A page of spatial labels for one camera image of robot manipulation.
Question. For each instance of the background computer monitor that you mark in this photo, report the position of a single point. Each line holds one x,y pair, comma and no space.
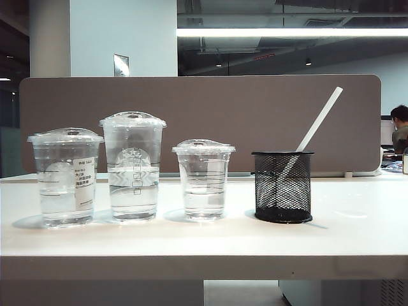
386,134

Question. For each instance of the brown desk divider panel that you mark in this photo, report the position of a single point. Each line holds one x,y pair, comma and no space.
223,111

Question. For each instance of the red ceiling sign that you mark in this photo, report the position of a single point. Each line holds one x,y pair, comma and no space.
264,57

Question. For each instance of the white straw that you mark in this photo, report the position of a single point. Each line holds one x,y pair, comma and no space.
322,119

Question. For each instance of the small clear plastic cup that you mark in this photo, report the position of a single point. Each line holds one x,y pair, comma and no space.
204,197

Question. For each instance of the long ceiling light strip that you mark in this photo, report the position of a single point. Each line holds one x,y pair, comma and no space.
287,32

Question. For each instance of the tall clear plastic cup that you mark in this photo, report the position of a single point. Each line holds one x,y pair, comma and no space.
134,191

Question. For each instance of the seated person in background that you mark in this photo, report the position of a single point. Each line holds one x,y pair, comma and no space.
400,134

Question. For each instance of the framed wall notice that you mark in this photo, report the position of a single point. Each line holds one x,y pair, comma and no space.
121,65

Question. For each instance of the white divider bracket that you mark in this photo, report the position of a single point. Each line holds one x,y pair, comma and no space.
348,174

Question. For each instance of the black mesh pen holder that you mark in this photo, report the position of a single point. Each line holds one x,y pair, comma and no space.
271,204

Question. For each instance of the clear labelled plastic cup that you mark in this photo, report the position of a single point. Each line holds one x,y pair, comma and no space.
57,197

